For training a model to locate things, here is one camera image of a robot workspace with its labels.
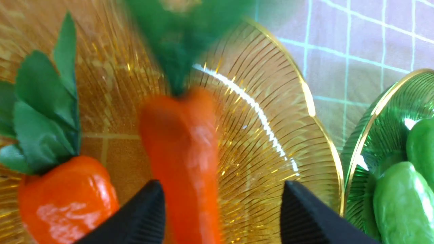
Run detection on orange carrot farther back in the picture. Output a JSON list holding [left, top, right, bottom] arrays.
[[123, 0, 252, 244]]

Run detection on amber glass plate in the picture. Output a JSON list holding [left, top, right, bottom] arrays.
[[0, 0, 343, 244]]

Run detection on green gourd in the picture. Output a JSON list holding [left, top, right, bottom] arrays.
[[373, 162, 434, 244], [406, 118, 434, 190]]

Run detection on pink checkered tablecloth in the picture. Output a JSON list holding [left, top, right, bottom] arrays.
[[249, 0, 434, 151]]

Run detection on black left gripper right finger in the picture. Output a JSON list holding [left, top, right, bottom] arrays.
[[280, 181, 379, 244]]

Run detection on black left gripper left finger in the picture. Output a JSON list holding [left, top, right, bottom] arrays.
[[76, 180, 166, 244]]

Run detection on green glass plate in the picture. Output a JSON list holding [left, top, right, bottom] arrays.
[[340, 68, 434, 242]]

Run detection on orange carrot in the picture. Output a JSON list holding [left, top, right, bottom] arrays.
[[1, 12, 119, 244]]

